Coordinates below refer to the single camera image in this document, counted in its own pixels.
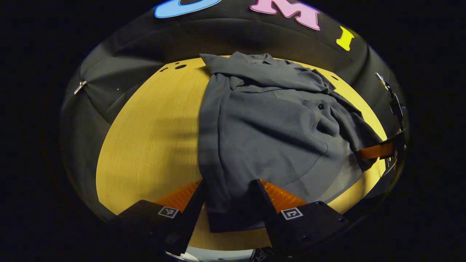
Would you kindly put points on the grey collared shirt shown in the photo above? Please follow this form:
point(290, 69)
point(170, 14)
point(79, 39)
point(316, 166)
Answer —
point(262, 138)

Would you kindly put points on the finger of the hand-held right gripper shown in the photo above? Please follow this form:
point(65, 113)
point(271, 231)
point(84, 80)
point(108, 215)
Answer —
point(376, 151)

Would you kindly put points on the black backdrop cloth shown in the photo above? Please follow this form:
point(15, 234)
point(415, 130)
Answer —
point(120, 65)

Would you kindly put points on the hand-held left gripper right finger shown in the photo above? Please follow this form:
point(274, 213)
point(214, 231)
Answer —
point(267, 214)

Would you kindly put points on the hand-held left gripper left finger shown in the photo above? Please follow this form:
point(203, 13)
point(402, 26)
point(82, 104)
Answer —
point(191, 214)

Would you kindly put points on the silver metal clip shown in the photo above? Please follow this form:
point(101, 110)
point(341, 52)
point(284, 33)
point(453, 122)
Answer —
point(80, 87)

